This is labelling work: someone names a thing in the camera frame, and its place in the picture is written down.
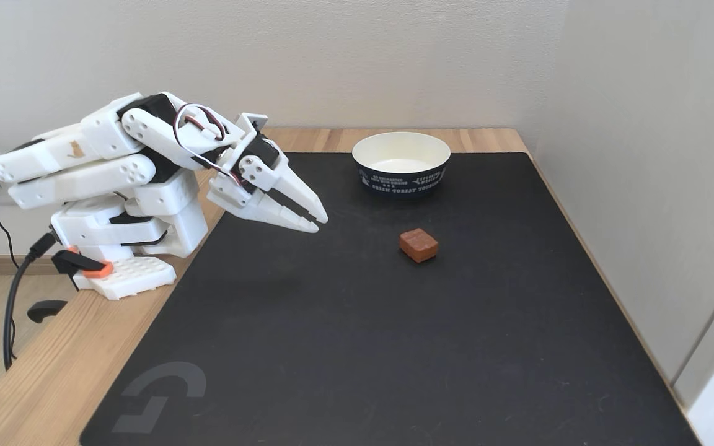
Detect brown cube toy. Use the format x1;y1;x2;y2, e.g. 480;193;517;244
399;228;439;264

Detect thick black USB cable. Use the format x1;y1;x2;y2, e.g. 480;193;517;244
2;232;59;371

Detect white and navy paper bowl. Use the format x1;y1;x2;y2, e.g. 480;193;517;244
351;131;452;198

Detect red white black wrist cable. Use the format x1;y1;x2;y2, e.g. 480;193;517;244
173;103;243;185

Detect black and orange table clamp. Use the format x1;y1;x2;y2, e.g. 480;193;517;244
27;248;114;324

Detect black desk mat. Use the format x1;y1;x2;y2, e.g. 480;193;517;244
79;152;702;446

